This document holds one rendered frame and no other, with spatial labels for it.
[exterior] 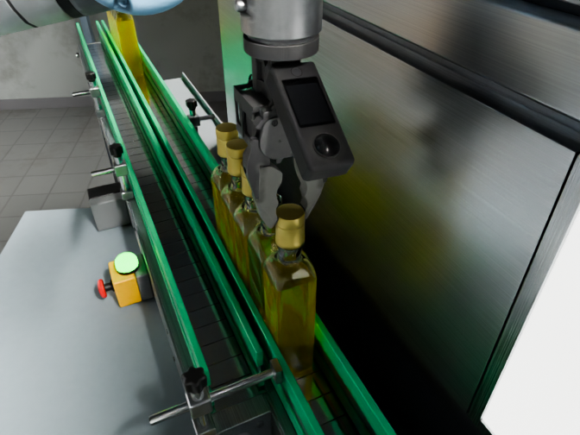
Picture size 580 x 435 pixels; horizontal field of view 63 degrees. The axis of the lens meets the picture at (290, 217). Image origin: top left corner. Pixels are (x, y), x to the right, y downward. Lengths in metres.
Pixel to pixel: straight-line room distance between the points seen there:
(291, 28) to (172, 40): 3.21
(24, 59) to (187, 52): 1.13
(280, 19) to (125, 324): 0.73
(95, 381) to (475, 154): 0.74
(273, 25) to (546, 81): 0.22
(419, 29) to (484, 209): 0.18
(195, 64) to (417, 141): 3.21
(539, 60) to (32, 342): 0.94
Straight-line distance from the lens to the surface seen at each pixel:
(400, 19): 0.53
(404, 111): 0.52
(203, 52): 3.63
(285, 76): 0.45
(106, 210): 1.21
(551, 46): 0.40
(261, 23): 0.43
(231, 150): 0.67
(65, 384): 0.96
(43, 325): 1.07
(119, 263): 0.99
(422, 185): 0.52
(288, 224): 0.53
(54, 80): 3.92
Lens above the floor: 1.48
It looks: 37 degrees down
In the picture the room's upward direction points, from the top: straight up
